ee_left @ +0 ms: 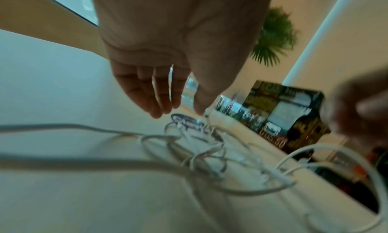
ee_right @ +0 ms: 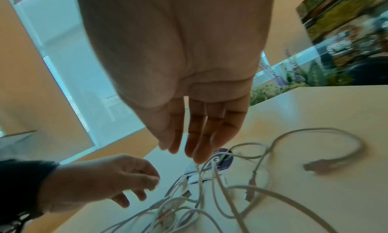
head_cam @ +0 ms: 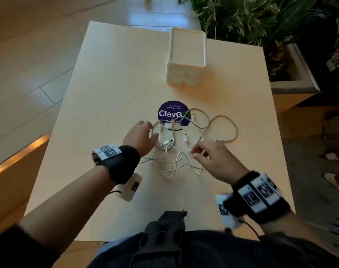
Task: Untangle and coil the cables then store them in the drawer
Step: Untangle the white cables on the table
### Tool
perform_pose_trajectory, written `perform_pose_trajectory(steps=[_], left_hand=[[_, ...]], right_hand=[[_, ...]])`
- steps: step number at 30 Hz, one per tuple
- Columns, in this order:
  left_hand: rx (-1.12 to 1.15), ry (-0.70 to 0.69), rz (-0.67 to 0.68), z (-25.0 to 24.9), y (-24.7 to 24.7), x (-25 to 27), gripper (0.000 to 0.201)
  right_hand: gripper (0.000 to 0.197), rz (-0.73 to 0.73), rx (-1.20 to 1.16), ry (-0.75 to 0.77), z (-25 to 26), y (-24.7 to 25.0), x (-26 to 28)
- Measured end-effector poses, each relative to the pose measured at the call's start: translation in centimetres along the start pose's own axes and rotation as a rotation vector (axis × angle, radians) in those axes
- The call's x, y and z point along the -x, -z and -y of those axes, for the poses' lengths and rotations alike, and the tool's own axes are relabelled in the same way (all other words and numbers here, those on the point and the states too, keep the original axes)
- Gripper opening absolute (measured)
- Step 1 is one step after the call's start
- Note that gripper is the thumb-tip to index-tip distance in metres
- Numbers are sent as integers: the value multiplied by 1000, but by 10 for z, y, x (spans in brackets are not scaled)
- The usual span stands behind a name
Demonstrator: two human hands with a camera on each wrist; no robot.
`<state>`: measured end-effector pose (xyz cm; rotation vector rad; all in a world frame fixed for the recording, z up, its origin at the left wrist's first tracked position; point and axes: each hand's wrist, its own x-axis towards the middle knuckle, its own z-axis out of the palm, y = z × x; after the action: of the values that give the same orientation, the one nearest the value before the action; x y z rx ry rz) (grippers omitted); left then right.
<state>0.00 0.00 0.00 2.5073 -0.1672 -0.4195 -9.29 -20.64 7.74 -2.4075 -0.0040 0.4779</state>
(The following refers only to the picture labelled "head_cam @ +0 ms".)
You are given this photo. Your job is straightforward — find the grey wooden planter box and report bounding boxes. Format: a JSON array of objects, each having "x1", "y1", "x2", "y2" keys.
[{"x1": 269, "y1": 43, "x2": 321, "y2": 115}]

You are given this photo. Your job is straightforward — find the person's left hand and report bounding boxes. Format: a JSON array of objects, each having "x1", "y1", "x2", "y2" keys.
[{"x1": 122, "y1": 120, "x2": 160, "y2": 158}]

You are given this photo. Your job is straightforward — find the person's right hand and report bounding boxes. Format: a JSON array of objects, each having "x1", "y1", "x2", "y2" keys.
[{"x1": 191, "y1": 140, "x2": 249, "y2": 185}]

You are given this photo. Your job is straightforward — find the person's left forearm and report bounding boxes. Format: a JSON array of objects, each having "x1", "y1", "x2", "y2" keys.
[{"x1": 17, "y1": 164, "x2": 116, "y2": 256}]

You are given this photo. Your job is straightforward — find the person's right forearm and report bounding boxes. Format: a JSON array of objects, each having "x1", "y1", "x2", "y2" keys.
[{"x1": 260, "y1": 210, "x2": 326, "y2": 249}]

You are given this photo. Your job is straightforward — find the black left wristband with markers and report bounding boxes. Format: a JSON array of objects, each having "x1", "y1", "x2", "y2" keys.
[{"x1": 92, "y1": 145, "x2": 141, "y2": 185}]

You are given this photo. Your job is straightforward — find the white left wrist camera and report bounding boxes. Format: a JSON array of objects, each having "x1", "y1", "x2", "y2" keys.
[{"x1": 115, "y1": 173, "x2": 143, "y2": 202}]

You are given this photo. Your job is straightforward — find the black wristband with markers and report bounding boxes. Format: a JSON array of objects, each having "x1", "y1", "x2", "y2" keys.
[
  {"x1": 223, "y1": 170, "x2": 291, "y2": 224},
  {"x1": 92, "y1": 145, "x2": 141, "y2": 185}
]

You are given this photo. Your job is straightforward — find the white plastic drawer box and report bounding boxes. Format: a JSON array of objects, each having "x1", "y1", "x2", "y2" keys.
[{"x1": 165, "y1": 27, "x2": 208, "y2": 87}]

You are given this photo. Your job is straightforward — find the black chest harness mount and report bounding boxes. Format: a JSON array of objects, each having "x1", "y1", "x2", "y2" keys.
[{"x1": 129, "y1": 210, "x2": 188, "y2": 268}]

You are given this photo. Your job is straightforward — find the brown wooden bench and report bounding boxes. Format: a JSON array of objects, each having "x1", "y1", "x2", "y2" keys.
[{"x1": 0, "y1": 133, "x2": 52, "y2": 240}]

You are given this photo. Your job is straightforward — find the white charging cable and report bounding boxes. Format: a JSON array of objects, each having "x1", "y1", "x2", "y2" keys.
[{"x1": 139, "y1": 108, "x2": 238, "y2": 179}]

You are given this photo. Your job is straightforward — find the black right wristband with markers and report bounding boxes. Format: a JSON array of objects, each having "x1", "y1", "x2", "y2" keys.
[{"x1": 223, "y1": 170, "x2": 291, "y2": 224}]

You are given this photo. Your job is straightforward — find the person's dark clothing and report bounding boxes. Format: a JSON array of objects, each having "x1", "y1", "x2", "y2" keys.
[{"x1": 0, "y1": 224, "x2": 339, "y2": 268}]

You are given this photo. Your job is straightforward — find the green potted plants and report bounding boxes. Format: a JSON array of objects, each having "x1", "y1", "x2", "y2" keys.
[{"x1": 178, "y1": 0, "x2": 335, "y2": 81}]

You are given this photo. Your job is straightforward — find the round purple sticker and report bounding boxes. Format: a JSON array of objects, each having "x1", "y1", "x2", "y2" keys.
[{"x1": 158, "y1": 100, "x2": 191, "y2": 127}]

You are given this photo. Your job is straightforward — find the black right camera cable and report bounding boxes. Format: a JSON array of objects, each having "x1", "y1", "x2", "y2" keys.
[{"x1": 238, "y1": 219, "x2": 259, "y2": 237}]

